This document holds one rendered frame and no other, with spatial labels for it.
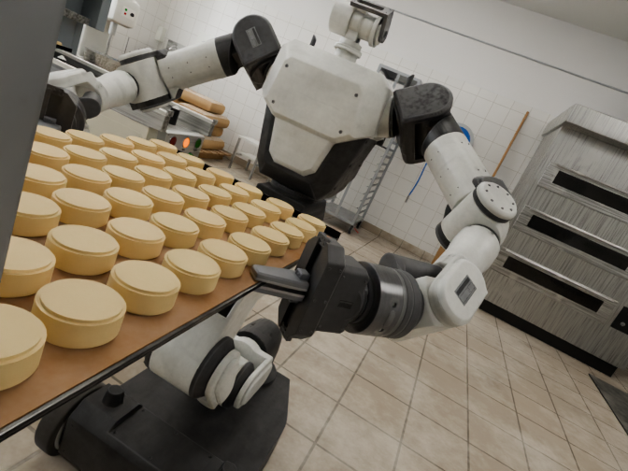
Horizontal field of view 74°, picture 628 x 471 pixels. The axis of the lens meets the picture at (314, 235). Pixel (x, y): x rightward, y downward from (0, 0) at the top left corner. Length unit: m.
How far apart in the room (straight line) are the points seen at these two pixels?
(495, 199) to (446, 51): 4.85
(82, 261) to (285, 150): 0.65
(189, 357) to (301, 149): 0.49
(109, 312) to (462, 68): 5.34
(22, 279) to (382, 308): 0.34
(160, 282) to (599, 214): 4.31
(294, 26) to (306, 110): 5.22
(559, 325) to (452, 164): 3.86
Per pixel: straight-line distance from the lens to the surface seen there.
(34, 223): 0.39
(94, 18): 2.16
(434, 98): 0.92
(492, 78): 5.47
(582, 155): 4.44
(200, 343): 0.91
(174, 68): 1.09
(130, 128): 1.41
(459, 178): 0.82
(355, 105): 0.88
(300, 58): 0.94
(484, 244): 0.70
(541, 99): 5.47
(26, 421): 0.24
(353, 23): 0.98
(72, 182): 0.51
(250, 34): 1.05
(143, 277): 0.33
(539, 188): 4.38
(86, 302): 0.29
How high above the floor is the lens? 1.07
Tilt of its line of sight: 15 degrees down
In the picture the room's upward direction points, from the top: 24 degrees clockwise
